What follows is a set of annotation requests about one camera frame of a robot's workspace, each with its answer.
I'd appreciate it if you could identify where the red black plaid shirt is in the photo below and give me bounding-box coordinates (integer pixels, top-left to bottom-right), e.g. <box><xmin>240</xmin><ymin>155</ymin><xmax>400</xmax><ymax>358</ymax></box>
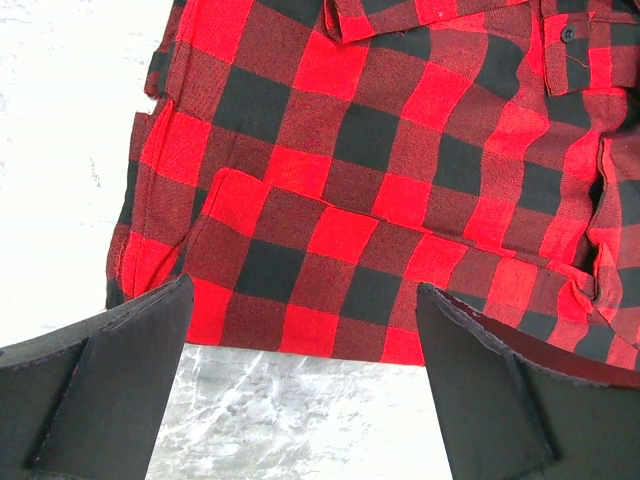
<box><xmin>106</xmin><ymin>1</ymin><xmax>639</xmax><ymax>372</ymax></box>

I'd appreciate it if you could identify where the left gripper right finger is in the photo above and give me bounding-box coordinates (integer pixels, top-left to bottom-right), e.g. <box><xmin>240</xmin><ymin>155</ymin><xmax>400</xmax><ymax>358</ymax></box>
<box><xmin>416</xmin><ymin>284</ymin><xmax>639</xmax><ymax>479</ymax></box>

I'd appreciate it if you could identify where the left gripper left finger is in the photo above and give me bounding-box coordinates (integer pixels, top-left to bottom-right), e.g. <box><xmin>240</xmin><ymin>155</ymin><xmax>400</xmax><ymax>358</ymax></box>
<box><xmin>1</xmin><ymin>275</ymin><xmax>194</xmax><ymax>479</ymax></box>

